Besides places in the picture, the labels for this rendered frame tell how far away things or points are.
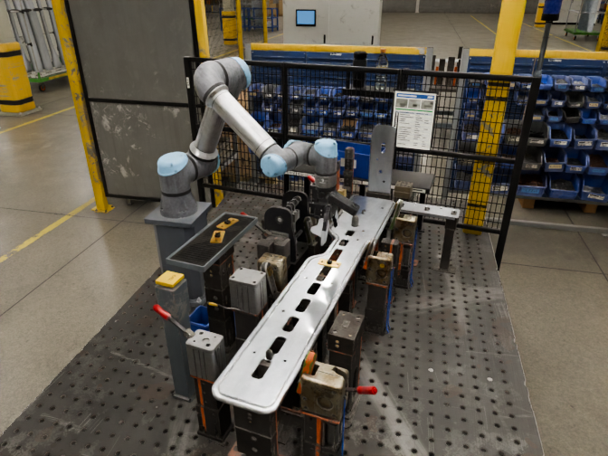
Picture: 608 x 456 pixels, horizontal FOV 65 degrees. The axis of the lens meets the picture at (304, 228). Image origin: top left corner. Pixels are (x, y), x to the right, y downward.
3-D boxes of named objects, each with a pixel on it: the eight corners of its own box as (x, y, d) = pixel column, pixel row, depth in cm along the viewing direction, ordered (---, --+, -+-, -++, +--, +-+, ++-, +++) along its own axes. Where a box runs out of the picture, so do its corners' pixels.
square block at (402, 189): (403, 252, 242) (411, 187, 226) (388, 250, 245) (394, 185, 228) (406, 245, 249) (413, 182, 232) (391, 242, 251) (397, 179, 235)
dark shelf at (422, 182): (429, 194, 233) (430, 189, 232) (263, 171, 263) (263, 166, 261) (434, 179, 252) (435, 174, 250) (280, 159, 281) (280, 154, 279)
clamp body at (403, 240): (410, 293, 211) (419, 223, 195) (384, 288, 215) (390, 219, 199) (413, 282, 219) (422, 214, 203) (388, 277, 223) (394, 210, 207)
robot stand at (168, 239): (157, 301, 206) (143, 218, 187) (178, 276, 224) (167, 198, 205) (202, 308, 202) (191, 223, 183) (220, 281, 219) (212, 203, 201)
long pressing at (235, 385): (282, 422, 114) (282, 417, 113) (202, 395, 121) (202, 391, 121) (397, 202, 228) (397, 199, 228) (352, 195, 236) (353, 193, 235)
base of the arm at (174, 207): (153, 216, 189) (148, 194, 185) (170, 201, 202) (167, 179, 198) (187, 220, 186) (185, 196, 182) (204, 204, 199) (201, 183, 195)
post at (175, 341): (190, 403, 156) (174, 292, 136) (171, 396, 158) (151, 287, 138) (203, 386, 162) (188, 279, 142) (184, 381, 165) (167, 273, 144)
